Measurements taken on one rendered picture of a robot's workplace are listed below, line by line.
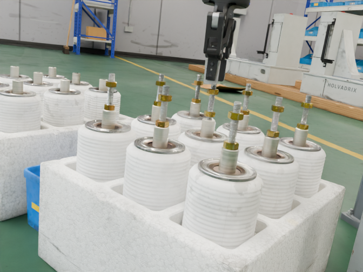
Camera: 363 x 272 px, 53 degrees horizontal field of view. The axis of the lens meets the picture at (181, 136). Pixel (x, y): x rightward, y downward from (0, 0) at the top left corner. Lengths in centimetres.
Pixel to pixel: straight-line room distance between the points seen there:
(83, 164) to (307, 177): 37
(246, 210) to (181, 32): 696
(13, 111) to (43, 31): 605
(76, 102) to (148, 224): 49
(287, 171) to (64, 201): 35
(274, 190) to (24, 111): 54
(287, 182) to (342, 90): 268
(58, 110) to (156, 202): 45
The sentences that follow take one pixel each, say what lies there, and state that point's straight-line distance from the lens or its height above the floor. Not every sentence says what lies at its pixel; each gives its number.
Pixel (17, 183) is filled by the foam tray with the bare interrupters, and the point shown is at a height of 8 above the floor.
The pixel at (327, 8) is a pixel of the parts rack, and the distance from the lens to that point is 747.
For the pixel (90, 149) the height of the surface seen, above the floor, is 22.
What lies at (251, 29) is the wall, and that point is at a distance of 805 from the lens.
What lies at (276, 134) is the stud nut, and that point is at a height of 29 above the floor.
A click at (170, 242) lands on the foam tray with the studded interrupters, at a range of 46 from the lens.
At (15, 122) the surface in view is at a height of 20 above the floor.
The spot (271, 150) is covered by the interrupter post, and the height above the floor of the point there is 26.
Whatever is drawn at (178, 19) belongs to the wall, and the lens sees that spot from 733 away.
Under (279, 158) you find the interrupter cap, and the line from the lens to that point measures 57.
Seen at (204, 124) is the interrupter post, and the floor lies 27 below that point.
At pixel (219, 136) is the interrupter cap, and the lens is 63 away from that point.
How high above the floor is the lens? 40
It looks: 14 degrees down
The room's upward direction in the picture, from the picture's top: 7 degrees clockwise
